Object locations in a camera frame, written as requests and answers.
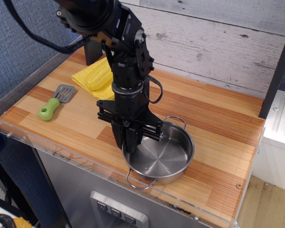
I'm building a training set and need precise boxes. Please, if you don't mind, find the stainless steel cabinet front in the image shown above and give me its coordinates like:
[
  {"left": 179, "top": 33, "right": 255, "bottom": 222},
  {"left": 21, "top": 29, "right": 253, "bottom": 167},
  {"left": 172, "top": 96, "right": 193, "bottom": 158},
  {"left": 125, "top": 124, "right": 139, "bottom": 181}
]
[{"left": 37, "top": 150, "right": 205, "bottom": 228}]

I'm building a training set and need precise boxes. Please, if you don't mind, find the clear acrylic table guard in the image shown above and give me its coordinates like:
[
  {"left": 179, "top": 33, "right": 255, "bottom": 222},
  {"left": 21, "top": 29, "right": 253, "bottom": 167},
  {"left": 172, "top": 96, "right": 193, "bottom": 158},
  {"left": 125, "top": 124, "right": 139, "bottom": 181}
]
[{"left": 0, "top": 50, "right": 264, "bottom": 228}]

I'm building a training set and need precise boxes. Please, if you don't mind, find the black right frame post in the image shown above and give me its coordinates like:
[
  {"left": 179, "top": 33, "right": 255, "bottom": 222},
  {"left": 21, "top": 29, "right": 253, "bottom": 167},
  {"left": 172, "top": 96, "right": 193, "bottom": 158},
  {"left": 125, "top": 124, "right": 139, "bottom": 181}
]
[{"left": 258, "top": 45, "right": 285, "bottom": 119}]

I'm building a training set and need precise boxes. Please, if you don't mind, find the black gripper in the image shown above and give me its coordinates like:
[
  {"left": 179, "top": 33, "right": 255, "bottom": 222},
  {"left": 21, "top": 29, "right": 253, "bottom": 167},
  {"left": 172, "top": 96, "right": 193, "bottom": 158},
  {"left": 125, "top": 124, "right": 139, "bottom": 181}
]
[{"left": 96, "top": 79, "right": 163, "bottom": 153}]

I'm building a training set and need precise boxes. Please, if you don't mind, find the stainless steel pot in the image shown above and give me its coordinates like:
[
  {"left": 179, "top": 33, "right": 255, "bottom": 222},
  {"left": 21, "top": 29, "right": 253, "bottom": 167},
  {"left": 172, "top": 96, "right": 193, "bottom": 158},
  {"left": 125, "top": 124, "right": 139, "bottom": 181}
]
[{"left": 122, "top": 115, "right": 195, "bottom": 190}]

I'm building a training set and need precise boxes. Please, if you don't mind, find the yellow toy corn cob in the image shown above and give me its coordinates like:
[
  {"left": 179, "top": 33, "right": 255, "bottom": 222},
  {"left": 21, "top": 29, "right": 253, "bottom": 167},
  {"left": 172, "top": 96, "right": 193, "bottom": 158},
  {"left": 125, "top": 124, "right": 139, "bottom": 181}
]
[{"left": 85, "top": 61, "right": 113, "bottom": 91}]

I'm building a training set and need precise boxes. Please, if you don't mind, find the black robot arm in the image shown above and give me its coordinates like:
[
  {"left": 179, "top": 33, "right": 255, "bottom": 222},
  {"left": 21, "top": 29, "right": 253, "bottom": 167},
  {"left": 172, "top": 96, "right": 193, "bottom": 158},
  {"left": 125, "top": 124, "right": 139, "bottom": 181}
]
[{"left": 58, "top": 0, "right": 163, "bottom": 153}]

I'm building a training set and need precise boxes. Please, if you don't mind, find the green handled grey spatula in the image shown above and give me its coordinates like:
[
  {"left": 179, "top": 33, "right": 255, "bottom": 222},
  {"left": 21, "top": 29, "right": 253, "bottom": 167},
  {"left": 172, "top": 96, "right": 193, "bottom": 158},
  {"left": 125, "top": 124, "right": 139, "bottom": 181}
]
[{"left": 38, "top": 84, "right": 75, "bottom": 121}]

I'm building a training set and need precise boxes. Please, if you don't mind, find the yellow folded cloth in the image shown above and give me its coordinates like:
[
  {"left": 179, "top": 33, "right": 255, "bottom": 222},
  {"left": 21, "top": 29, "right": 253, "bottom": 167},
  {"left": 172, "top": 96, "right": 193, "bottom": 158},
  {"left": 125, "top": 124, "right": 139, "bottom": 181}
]
[{"left": 71, "top": 57, "right": 114, "bottom": 100}]

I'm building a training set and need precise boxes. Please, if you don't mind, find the yellow object bottom left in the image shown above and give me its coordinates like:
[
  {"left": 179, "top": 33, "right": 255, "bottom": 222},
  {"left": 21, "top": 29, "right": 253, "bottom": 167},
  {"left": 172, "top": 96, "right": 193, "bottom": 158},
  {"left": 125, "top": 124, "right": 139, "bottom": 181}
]
[{"left": 13, "top": 217, "right": 33, "bottom": 228}]

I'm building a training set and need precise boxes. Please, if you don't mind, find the black frame post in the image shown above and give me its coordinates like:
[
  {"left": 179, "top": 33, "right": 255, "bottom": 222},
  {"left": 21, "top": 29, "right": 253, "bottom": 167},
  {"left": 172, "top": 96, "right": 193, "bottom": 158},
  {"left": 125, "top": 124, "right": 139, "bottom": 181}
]
[
  {"left": 258, "top": 45, "right": 285, "bottom": 119},
  {"left": 84, "top": 40, "right": 103, "bottom": 66}
]

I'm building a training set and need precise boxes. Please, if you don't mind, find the black left frame post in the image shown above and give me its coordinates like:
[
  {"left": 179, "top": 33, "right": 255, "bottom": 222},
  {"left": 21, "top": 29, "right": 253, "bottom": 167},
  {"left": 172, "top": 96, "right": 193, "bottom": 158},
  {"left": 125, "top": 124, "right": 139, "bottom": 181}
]
[{"left": 84, "top": 40, "right": 103, "bottom": 66}]

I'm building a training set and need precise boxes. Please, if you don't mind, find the white side cabinet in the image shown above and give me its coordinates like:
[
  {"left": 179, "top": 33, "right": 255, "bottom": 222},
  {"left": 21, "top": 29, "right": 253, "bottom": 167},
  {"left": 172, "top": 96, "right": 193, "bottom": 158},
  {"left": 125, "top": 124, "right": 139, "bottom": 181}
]
[{"left": 252, "top": 90, "right": 285, "bottom": 190}]

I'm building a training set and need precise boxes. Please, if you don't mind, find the silver dispenser button panel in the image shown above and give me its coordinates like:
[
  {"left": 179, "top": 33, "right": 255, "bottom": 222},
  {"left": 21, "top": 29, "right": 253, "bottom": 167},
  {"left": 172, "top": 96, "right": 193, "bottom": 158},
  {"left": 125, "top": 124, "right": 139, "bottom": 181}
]
[{"left": 90, "top": 190, "right": 150, "bottom": 228}]

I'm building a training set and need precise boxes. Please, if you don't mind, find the black braided cable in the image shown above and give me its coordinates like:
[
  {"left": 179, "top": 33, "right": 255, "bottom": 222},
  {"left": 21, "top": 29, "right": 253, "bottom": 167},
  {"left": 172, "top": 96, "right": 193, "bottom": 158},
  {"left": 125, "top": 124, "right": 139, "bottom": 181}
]
[{"left": 3, "top": 0, "right": 91, "bottom": 55}]

